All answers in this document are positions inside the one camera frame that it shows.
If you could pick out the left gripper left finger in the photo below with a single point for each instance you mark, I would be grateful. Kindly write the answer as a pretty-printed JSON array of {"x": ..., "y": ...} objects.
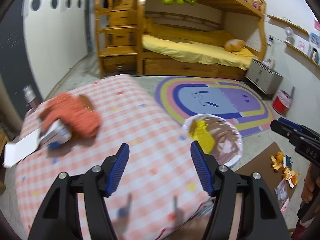
[{"x": 58, "y": 215}]

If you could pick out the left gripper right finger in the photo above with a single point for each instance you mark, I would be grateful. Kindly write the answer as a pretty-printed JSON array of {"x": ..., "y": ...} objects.
[{"x": 244, "y": 206}]

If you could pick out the yellow mesh net bag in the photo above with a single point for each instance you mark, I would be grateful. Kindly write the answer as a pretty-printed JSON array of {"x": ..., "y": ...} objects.
[{"x": 198, "y": 132}]

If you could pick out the orange mesh net bag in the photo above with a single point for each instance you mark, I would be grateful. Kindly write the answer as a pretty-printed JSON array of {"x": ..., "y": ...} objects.
[{"x": 70, "y": 110}]

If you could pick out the white blue carton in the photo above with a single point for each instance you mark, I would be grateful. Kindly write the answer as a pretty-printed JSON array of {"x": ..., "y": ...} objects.
[{"x": 56, "y": 135}]

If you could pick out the pink lined trash bin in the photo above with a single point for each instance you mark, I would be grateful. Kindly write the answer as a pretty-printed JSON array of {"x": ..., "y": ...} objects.
[{"x": 228, "y": 146}]

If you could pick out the right hand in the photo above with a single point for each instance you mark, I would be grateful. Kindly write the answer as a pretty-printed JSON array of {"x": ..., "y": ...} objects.
[{"x": 309, "y": 185}]

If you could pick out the orange peels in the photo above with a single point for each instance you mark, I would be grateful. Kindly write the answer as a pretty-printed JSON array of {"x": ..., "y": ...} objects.
[{"x": 283, "y": 163}]

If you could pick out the brown cardboard sheet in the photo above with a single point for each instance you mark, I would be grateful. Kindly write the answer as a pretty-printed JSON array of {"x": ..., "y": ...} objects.
[{"x": 281, "y": 188}]

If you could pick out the red bucket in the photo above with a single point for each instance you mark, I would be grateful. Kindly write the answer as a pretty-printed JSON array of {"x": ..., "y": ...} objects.
[{"x": 282, "y": 102}]

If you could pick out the grey nightstand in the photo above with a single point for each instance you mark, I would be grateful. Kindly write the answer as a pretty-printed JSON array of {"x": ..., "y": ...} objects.
[{"x": 267, "y": 80}]

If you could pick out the brown paper disc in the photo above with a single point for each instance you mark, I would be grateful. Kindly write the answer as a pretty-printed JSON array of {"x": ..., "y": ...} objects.
[{"x": 86, "y": 102}]

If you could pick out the white paper sheet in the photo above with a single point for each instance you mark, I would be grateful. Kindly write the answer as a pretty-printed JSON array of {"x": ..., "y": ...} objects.
[{"x": 15, "y": 152}]

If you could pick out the rainbow oval rug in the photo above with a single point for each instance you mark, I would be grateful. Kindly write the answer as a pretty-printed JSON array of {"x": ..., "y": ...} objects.
[{"x": 183, "y": 97}]

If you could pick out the yellow bed sheet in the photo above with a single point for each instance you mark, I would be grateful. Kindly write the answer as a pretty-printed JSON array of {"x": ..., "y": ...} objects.
[{"x": 193, "y": 46}]

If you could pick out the white spray bottle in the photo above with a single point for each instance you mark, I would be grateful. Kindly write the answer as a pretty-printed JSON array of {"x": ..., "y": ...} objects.
[{"x": 30, "y": 97}]

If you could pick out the white desk fan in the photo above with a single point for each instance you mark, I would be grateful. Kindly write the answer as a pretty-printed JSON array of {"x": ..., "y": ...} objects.
[{"x": 289, "y": 35}]

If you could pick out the orange plush pillow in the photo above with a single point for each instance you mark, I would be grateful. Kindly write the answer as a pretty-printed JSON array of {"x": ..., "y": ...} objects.
[{"x": 234, "y": 45}]

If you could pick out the wooden stair drawers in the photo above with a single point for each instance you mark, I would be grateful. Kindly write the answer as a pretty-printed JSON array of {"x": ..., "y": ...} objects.
[{"x": 118, "y": 35}]

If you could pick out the white wardrobe with dots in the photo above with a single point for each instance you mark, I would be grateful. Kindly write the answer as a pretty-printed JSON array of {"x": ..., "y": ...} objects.
[{"x": 55, "y": 39}]

